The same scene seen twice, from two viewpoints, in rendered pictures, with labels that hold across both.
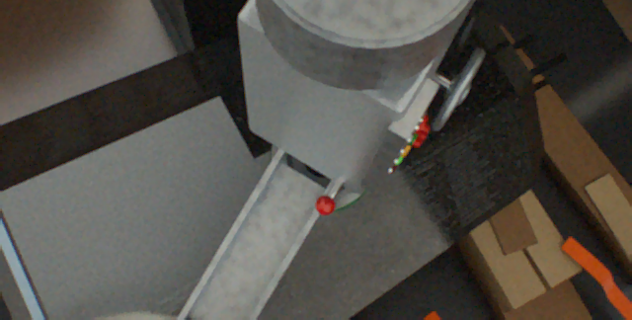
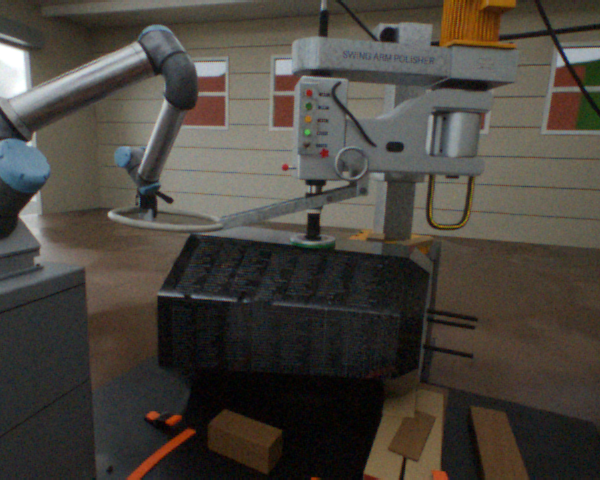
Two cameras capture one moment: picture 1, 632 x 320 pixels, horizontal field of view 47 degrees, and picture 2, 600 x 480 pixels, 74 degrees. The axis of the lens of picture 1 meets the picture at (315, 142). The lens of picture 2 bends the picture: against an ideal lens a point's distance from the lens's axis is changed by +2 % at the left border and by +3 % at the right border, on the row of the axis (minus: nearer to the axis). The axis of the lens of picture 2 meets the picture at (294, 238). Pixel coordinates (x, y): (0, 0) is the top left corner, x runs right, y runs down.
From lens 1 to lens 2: 200 cm
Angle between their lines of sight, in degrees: 71
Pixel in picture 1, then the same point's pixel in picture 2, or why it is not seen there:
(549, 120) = (501, 458)
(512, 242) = (399, 446)
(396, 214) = (320, 271)
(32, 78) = not seen: hidden behind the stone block
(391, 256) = (305, 289)
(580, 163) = not seen: outside the picture
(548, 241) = (427, 467)
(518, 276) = (386, 463)
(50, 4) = not seen: hidden behind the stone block
